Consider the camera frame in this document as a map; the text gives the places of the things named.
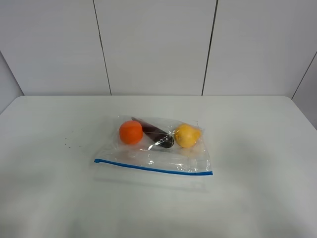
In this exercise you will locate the orange round fruit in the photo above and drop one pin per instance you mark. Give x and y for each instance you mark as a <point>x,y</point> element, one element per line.
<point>130,132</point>

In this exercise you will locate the clear zip bag blue seal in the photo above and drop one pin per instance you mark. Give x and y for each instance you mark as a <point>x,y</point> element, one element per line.
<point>146,164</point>

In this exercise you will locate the yellow lemon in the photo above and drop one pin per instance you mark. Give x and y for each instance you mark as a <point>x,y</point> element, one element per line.
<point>186,135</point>

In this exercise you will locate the dark purple eggplant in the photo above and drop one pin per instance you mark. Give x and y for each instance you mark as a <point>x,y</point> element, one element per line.
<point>158,136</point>

